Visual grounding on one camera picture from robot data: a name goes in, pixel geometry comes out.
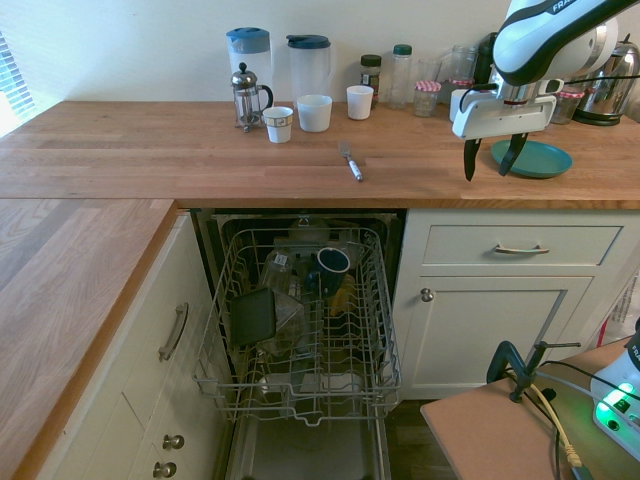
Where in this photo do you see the long metal cabinet handle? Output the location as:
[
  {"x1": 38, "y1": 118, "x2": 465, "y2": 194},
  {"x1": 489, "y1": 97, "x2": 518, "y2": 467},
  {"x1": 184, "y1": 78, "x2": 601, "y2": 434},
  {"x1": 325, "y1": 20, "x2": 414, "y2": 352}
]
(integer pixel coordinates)
[{"x1": 157, "y1": 301, "x2": 191, "y2": 363}]

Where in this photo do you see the white cabinet with drawer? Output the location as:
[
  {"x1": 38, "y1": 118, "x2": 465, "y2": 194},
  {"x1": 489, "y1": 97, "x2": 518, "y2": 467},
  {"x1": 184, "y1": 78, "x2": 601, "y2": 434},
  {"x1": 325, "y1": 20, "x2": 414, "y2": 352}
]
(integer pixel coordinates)
[{"x1": 393, "y1": 207, "x2": 640, "y2": 402}]

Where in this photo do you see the dark blue mug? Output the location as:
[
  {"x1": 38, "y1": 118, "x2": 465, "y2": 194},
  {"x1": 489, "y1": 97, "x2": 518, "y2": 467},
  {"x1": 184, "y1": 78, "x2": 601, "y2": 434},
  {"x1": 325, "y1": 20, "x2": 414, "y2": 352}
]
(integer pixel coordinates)
[{"x1": 302, "y1": 246, "x2": 352, "y2": 297}]

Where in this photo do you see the clear glass jar with label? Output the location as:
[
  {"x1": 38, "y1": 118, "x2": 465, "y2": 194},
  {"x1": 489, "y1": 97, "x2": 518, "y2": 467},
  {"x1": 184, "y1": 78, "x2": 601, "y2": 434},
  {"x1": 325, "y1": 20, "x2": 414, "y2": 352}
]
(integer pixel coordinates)
[{"x1": 259, "y1": 249, "x2": 294, "y2": 297}]

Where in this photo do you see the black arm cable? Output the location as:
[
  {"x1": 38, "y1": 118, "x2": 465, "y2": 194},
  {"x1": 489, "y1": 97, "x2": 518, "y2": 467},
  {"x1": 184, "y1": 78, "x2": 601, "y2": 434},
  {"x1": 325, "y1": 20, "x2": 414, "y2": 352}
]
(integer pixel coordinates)
[{"x1": 459, "y1": 73, "x2": 640, "y2": 104}]

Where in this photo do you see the glass jar red checkered lid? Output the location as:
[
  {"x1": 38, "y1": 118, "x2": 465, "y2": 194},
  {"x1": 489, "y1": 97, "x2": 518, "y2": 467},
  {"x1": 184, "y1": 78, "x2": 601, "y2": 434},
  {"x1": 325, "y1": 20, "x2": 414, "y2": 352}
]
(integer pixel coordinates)
[
  {"x1": 446, "y1": 77, "x2": 476, "y2": 106},
  {"x1": 412, "y1": 79, "x2": 444, "y2": 119},
  {"x1": 549, "y1": 85, "x2": 587, "y2": 126}
]

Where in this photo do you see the yellow plastic item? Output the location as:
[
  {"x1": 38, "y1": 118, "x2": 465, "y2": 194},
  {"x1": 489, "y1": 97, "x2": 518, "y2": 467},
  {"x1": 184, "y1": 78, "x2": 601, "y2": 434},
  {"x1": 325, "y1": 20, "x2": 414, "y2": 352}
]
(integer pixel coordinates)
[{"x1": 329, "y1": 281, "x2": 358, "y2": 318}]

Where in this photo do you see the clear pitcher light blue lid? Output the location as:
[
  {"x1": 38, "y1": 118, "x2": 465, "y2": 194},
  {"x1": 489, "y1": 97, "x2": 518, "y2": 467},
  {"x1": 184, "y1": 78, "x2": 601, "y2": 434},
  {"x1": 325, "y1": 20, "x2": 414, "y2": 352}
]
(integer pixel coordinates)
[{"x1": 225, "y1": 27, "x2": 274, "y2": 114}]

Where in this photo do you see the window blind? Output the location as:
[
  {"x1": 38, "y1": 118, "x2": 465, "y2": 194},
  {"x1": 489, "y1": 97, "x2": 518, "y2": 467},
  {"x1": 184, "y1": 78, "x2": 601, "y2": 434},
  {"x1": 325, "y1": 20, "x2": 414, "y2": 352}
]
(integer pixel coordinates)
[{"x1": 0, "y1": 28, "x2": 27, "y2": 140}]

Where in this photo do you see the clear bottle green lid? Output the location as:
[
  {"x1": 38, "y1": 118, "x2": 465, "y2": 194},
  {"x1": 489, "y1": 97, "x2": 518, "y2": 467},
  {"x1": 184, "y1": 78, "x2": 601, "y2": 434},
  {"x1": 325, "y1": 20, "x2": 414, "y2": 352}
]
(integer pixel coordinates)
[{"x1": 387, "y1": 43, "x2": 414, "y2": 111}]

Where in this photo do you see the clear pitcher dark blue lid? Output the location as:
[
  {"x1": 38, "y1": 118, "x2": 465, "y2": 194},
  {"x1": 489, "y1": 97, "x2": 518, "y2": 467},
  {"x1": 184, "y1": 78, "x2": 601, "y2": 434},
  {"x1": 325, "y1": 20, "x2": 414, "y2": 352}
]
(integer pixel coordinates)
[{"x1": 285, "y1": 33, "x2": 334, "y2": 109}]

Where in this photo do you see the clear plastic bag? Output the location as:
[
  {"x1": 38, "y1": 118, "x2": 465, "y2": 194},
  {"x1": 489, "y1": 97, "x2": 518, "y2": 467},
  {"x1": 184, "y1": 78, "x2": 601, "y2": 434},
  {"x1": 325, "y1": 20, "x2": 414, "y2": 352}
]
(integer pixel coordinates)
[{"x1": 596, "y1": 278, "x2": 640, "y2": 352}]

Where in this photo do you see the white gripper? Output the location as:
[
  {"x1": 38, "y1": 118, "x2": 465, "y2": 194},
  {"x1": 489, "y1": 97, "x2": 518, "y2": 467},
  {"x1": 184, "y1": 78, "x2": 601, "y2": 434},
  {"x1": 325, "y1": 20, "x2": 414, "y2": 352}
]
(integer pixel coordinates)
[{"x1": 452, "y1": 92, "x2": 558, "y2": 183}]

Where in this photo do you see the empty lidless glass jar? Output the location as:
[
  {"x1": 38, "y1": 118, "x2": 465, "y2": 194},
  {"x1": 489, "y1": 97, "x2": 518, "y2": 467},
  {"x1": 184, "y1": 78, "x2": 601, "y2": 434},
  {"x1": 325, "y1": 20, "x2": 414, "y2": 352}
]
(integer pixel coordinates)
[{"x1": 450, "y1": 44, "x2": 479, "y2": 81}]

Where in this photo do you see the large white mug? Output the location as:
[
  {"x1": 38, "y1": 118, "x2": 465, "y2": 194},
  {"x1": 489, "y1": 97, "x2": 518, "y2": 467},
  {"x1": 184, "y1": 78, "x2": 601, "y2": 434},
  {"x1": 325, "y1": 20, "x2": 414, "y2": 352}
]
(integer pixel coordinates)
[{"x1": 296, "y1": 94, "x2": 334, "y2": 134}]

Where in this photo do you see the clear plastic container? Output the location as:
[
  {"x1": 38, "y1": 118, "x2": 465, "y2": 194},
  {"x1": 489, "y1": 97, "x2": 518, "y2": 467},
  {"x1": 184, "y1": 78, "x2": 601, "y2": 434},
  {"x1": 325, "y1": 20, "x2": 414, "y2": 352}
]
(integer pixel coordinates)
[{"x1": 256, "y1": 291, "x2": 309, "y2": 358}]

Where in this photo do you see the teal plastic plate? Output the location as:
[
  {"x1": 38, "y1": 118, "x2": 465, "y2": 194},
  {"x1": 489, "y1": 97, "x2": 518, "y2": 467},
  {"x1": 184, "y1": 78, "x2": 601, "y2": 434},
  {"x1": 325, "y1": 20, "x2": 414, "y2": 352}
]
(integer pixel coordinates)
[{"x1": 489, "y1": 139, "x2": 574, "y2": 180}]

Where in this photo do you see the dark spice jar black lid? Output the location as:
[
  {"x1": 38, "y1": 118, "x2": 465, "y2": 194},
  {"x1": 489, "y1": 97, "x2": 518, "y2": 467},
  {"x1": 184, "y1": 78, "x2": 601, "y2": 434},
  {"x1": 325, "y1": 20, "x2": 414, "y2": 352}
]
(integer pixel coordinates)
[{"x1": 359, "y1": 54, "x2": 383, "y2": 104}]

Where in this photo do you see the brown robot mounting board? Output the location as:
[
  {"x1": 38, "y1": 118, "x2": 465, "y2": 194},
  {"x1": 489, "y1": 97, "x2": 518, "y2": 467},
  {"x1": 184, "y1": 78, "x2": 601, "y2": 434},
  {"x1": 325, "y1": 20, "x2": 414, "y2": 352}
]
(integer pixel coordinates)
[{"x1": 419, "y1": 337, "x2": 640, "y2": 480}]

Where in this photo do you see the stainless dishwasher door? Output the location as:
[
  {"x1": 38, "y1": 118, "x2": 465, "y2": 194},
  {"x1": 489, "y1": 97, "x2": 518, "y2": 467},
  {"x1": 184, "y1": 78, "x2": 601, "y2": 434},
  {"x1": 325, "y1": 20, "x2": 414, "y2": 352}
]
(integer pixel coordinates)
[{"x1": 228, "y1": 399, "x2": 394, "y2": 480}]

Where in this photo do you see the curved metal drawer handle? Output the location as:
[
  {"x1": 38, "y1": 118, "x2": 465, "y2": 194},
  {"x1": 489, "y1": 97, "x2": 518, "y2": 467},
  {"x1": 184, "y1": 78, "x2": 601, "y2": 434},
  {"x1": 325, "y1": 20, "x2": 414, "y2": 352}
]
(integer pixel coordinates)
[{"x1": 494, "y1": 243, "x2": 551, "y2": 256}]

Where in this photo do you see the glass French press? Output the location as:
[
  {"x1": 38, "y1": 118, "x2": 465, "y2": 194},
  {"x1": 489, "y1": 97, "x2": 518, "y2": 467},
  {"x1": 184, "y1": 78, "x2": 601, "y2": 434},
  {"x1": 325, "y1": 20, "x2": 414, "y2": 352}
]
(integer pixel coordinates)
[{"x1": 229, "y1": 61, "x2": 275, "y2": 135}]

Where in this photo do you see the stainless electric kettle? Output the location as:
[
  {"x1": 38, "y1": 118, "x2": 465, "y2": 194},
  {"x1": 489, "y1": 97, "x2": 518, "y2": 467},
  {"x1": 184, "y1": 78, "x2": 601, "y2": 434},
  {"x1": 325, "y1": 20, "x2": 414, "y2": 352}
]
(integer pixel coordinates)
[{"x1": 571, "y1": 33, "x2": 640, "y2": 127}]

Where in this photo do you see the dark green C-clamp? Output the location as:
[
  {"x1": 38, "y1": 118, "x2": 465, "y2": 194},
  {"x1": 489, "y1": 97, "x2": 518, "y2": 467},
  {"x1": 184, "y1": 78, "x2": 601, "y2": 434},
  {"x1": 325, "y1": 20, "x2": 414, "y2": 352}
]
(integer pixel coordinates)
[{"x1": 486, "y1": 339, "x2": 583, "y2": 405}]

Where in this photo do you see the black bottle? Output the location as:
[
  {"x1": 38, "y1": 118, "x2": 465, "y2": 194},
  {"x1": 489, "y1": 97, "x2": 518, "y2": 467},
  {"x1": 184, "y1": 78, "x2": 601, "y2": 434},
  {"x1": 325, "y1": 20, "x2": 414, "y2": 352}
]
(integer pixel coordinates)
[{"x1": 474, "y1": 32, "x2": 499, "y2": 87}]

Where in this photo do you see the white corner cabinet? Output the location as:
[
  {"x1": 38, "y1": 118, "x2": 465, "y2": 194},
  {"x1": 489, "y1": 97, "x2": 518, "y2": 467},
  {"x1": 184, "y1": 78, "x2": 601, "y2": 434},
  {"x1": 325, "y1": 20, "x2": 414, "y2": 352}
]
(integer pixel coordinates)
[{"x1": 35, "y1": 208, "x2": 237, "y2": 480}]

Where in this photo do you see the black base cable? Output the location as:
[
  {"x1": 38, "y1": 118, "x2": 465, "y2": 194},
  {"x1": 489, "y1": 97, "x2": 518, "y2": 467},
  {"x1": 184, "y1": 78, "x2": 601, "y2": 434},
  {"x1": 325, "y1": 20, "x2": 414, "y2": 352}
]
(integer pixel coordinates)
[{"x1": 502, "y1": 360, "x2": 601, "y2": 480}]

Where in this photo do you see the patterned paper cup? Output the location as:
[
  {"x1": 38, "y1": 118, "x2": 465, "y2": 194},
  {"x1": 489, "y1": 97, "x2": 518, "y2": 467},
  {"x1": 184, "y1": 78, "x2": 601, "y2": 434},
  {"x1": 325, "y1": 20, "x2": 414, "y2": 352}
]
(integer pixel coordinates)
[{"x1": 262, "y1": 106, "x2": 295, "y2": 144}]

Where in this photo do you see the yellow network cable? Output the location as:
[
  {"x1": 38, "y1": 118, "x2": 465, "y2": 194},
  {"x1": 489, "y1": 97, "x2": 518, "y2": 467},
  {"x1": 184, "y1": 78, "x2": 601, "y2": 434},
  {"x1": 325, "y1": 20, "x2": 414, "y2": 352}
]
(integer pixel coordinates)
[{"x1": 531, "y1": 381, "x2": 584, "y2": 469}]

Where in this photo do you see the grey wire dishwasher rack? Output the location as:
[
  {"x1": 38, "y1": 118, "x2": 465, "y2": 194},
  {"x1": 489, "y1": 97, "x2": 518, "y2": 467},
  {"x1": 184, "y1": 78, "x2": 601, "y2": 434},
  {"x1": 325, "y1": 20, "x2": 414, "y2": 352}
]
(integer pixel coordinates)
[{"x1": 192, "y1": 226, "x2": 404, "y2": 429}]

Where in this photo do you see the small white ribbed cup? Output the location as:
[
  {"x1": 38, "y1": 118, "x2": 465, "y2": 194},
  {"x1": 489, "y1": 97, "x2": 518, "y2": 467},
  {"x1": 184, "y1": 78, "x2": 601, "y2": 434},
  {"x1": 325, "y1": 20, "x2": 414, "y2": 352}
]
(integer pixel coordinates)
[{"x1": 346, "y1": 84, "x2": 376, "y2": 121}]

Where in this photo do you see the fork with white handle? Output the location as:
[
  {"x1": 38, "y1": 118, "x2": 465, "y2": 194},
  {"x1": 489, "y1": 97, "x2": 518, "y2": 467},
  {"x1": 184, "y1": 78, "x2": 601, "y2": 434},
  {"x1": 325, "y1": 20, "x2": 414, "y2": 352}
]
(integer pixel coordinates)
[{"x1": 337, "y1": 140, "x2": 366, "y2": 183}]

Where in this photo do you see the white robot base green light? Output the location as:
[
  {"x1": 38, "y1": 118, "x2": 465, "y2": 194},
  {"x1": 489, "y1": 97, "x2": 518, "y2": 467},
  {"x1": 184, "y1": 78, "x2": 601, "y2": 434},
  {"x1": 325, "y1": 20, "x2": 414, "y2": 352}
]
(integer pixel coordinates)
[{"x1": 589, "y1": 328, "x2": 640, "y2": 434}]

